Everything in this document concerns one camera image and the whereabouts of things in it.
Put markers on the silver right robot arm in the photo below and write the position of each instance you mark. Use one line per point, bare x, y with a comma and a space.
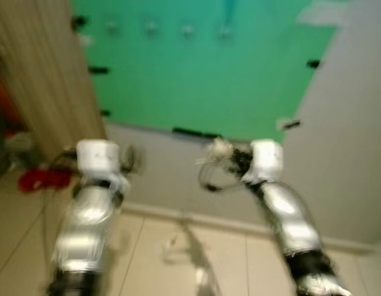
289, 219

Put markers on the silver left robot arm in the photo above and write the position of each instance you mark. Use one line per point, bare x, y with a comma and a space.
86, 228

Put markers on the green hook board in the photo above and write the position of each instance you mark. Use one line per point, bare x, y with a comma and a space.
203, 80

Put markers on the silver hook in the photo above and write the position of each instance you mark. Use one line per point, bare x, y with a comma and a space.
224, 32
187, 31
151, 28

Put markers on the short black tape strip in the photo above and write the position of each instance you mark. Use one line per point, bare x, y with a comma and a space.
291, 124

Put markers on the red cloth item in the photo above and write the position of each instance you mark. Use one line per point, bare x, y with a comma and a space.
45, 180

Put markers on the wooden panel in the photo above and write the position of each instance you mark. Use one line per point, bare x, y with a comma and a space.
42, 68

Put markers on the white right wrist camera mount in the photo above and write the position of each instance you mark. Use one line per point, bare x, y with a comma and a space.
267, 159

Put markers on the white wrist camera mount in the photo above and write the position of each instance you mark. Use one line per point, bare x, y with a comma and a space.
267, 159
97, 155

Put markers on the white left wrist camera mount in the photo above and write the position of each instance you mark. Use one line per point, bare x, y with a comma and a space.
97, 155

